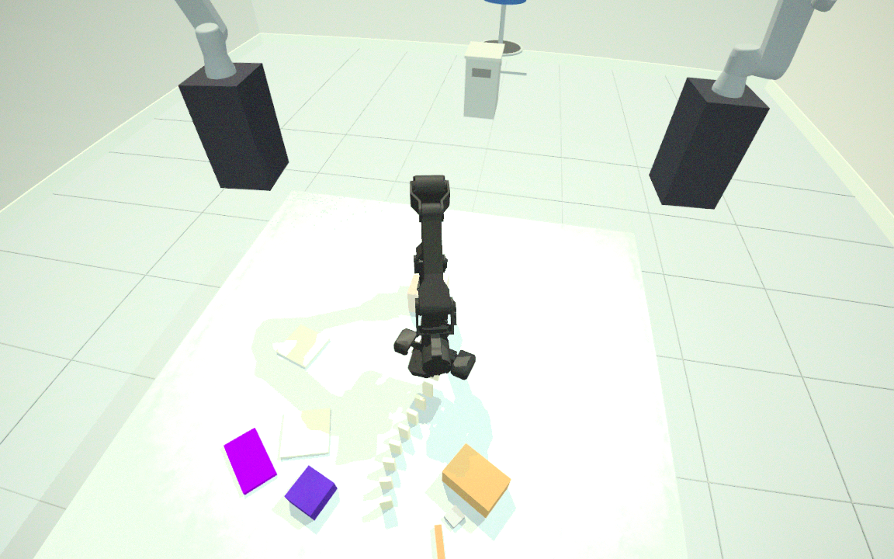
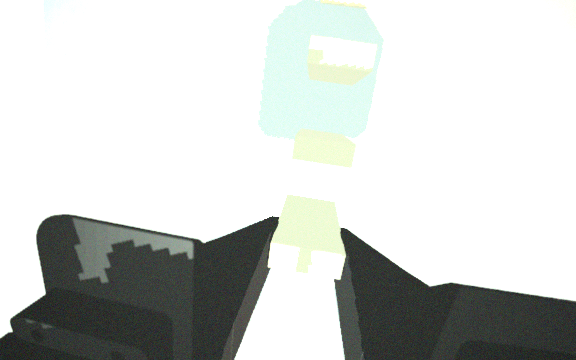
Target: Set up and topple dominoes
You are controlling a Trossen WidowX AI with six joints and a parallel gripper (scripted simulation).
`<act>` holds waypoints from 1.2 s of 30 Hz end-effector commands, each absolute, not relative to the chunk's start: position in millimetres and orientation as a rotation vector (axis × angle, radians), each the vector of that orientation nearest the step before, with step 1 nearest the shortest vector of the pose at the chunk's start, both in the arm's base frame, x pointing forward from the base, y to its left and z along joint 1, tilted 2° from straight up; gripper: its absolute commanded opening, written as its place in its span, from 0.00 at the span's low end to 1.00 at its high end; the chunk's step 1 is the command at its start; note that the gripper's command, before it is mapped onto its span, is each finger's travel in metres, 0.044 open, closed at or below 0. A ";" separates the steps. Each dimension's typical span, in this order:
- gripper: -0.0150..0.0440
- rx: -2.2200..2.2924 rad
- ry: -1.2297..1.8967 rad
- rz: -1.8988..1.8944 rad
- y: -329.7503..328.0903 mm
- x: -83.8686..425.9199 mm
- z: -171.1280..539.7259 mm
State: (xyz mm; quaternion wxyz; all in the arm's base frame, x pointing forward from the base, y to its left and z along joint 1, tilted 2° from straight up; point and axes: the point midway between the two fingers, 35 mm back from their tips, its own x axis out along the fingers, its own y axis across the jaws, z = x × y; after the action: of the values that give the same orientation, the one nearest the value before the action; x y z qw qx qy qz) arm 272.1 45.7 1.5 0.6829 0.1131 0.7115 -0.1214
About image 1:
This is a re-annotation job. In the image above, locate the purple rectangular block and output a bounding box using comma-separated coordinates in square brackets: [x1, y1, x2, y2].
[284, 465, 338, 520]

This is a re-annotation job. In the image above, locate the magenta rectangular block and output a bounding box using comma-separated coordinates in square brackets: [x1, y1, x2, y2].
[224, 428, 277, 495]

